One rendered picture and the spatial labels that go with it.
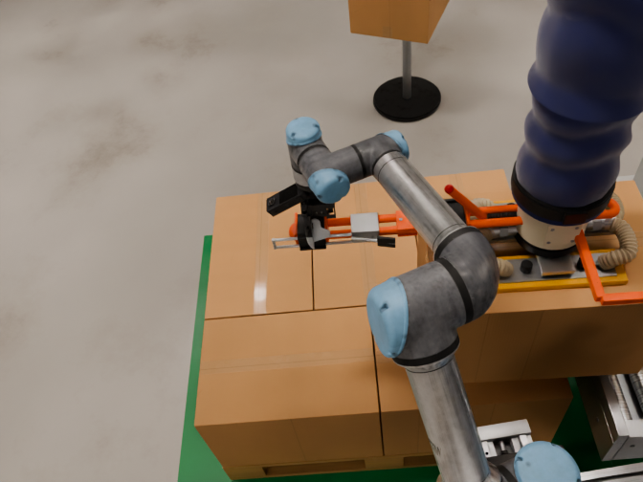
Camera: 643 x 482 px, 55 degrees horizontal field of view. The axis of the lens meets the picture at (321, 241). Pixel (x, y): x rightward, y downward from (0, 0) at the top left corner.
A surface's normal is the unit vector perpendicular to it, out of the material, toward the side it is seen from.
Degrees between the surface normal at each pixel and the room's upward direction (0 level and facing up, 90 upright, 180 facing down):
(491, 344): 90
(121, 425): 0
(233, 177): 0
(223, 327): 0
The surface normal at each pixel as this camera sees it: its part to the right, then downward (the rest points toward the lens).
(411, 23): -0.38, 0.75
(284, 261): -0.11, -0.62
